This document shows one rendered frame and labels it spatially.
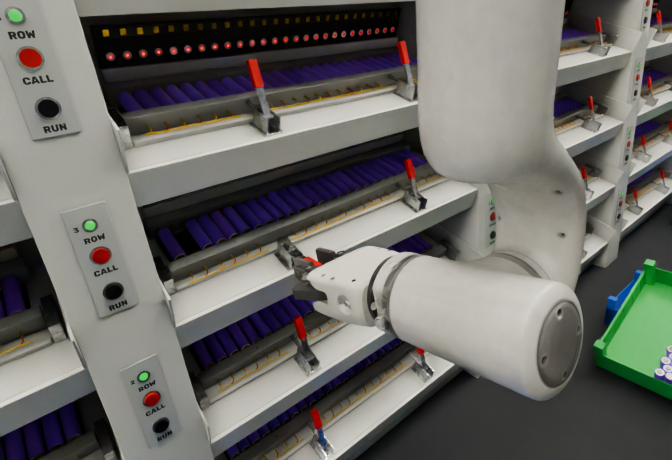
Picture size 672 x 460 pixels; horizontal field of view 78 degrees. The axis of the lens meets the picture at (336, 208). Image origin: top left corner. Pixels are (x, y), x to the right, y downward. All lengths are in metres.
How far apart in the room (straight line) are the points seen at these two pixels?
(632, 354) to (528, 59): 1.03
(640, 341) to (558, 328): 0.94
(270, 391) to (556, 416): 0.63
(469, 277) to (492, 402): 0.75
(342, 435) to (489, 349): 0.59
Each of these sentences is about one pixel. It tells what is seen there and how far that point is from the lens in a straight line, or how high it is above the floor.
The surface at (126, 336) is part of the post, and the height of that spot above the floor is 0.50.
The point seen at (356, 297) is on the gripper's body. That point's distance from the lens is 0.41.
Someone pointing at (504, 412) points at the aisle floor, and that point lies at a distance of 1.06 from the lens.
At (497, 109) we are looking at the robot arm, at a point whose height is 0.73.
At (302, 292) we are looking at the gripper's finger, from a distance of 0.47.
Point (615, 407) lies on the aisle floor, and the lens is 1.14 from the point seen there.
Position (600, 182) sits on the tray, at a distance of 1.51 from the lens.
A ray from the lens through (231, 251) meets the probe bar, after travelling 0.61.
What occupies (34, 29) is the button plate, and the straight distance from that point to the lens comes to 0.47.
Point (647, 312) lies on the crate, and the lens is 1.31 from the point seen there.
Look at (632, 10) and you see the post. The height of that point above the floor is 0.78.
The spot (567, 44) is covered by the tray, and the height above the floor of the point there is 0.72.
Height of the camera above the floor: 0.77
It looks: 21 degrees down
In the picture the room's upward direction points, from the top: 7 degrees counter-clockwise
